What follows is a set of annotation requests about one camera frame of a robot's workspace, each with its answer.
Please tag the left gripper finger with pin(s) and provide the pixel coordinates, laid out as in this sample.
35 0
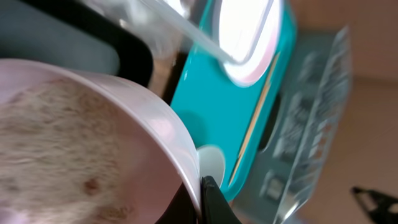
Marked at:
214 207

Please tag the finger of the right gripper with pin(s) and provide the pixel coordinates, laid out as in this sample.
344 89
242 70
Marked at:
376 205

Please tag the pink rice bowl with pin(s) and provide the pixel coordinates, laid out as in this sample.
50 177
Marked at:
158 155

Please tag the small white cup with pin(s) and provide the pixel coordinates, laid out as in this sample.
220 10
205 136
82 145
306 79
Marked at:
212 163

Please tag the grey dishwasher rack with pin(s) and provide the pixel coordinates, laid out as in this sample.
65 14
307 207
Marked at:
309 106

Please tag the clear plastic waste bin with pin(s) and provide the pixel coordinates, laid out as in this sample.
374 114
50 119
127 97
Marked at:
165 26

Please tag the cardboard backdrop panel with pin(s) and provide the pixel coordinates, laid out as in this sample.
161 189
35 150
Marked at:
364 152

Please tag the short wooden chopstick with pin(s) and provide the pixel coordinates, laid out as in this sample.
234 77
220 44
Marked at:
239 165

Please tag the teal serving tray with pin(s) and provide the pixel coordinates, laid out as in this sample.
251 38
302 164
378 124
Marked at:
218 112

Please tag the long wooden chopstick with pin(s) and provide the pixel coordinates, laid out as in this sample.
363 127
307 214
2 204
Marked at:
258 107

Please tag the large white plate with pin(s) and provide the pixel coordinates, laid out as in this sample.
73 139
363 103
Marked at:
248 32

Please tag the black rectangular tray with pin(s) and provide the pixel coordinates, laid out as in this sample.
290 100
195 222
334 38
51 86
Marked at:
69 34

